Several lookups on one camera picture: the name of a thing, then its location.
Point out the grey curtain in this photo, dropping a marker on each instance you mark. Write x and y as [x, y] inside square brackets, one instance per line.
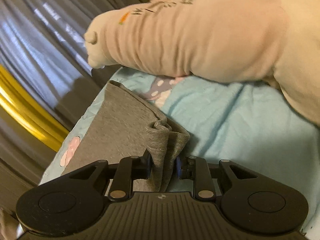
[43, 51]

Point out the beige plush toy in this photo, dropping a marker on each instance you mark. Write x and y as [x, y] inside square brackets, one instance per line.
[220, 40]

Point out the grey pants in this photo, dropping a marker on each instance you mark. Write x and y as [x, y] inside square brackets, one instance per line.
[126, 125]

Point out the yellow curtain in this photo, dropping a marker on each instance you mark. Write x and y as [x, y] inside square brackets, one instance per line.
[25, 110]

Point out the light blue patterned bedsheet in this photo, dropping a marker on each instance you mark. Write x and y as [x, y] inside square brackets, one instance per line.
[248, 123]

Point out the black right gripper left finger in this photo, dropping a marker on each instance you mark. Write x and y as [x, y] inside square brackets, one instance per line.
[75, 201]

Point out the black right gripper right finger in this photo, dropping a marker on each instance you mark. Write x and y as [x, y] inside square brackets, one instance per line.
[249, 201]

